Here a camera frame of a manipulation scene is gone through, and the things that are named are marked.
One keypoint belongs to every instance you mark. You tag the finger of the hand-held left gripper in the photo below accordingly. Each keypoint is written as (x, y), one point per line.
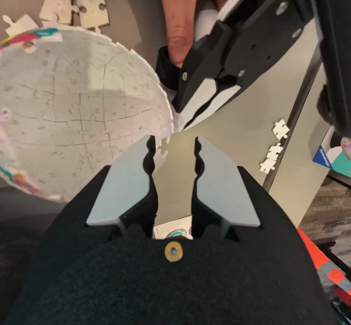
(216, 103)
(200, 92)

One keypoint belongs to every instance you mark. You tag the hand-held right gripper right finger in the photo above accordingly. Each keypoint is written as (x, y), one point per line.
(227, 193)

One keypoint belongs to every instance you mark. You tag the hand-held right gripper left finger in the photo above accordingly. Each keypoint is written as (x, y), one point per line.
(120, 193)

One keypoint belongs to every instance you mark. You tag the colourful puzzle ball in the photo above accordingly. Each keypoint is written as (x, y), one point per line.
(71, 117)

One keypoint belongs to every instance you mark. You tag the single white puzzle piece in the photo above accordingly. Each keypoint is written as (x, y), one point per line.
(281, 130)
(268, 166)

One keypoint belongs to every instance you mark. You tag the white puzzle leaflet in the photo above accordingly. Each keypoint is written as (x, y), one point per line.
(173, 231)

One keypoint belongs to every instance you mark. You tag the colourful puzzle box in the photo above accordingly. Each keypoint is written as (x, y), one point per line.
(332, 158)

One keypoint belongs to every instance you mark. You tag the row of white puzzle pieces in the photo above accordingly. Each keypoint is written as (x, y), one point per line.
(60, 2)

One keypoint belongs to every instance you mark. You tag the person's left hand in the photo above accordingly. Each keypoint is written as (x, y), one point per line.
(178, 13)

